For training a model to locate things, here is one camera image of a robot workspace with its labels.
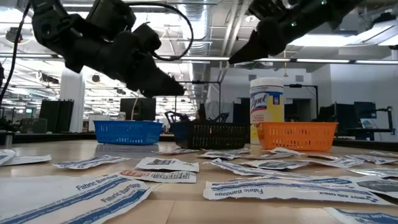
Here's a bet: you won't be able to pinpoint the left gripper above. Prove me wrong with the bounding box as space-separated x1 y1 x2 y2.
62 24 186 98

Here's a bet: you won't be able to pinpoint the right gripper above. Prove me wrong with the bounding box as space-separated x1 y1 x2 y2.
229 0 315 65

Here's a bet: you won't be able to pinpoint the blue plastic basket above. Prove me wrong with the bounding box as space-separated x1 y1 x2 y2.
93 120 164 146

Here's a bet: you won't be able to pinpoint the black plastic basket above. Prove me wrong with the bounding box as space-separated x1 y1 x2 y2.
170 121 251 150

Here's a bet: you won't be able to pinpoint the orange plastic basket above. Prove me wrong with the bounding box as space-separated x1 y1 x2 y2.
255 121 339 152

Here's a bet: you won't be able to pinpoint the white antiseptic wipe packet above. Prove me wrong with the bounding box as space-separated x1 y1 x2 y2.
196 151 233 161
241 159 309 171
135 157 200 173
0 149 17 166
2 154 53 167
266 147 308 156
354 175 398 200

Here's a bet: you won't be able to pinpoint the black monitor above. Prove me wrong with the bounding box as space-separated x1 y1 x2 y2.
119 98 157 121

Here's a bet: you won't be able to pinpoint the long ceiling light bar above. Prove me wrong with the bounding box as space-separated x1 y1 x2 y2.
0 54 398 65

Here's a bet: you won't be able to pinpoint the Lysol wipes canister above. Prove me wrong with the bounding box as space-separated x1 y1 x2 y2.
249 77 284 145

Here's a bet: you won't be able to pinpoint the white square pillar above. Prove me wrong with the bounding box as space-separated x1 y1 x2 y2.
59 68 86 134

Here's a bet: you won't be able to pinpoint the black partition panels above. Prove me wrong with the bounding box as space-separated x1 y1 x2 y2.
39 99 75 134

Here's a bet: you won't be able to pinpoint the black robot workstation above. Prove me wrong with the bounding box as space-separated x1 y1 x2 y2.
318 101 396 141

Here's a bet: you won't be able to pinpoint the silver ventilation duct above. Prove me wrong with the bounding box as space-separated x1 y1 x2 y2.
177 0 213 103

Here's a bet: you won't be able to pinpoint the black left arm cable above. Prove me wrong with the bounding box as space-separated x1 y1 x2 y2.
124 1 195 62

